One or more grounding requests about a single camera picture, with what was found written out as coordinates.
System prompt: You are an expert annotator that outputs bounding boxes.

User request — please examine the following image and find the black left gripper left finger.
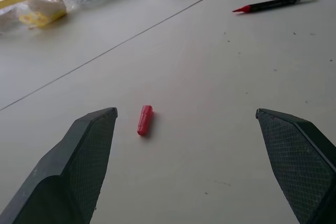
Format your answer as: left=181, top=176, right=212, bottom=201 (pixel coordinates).
left=0, top=107, right=118, bottom=224

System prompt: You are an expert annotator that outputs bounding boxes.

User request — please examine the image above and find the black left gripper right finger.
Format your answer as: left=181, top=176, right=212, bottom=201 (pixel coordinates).
left=255, top=108, right=336, bottom=224

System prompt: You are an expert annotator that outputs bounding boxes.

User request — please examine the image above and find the red pen cap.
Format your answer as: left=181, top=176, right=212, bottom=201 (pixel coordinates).
left=136, top=104, right=154, bottom=138

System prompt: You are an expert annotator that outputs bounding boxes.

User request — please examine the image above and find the thin black red-tipped cable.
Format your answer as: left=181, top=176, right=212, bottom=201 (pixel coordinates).
left=232, top=0, right=304, bottom=14

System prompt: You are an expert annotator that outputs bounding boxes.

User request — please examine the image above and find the clear bag of bread buns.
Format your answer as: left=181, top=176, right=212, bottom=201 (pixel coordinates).
left=0, top=0, right=82, bottom=36

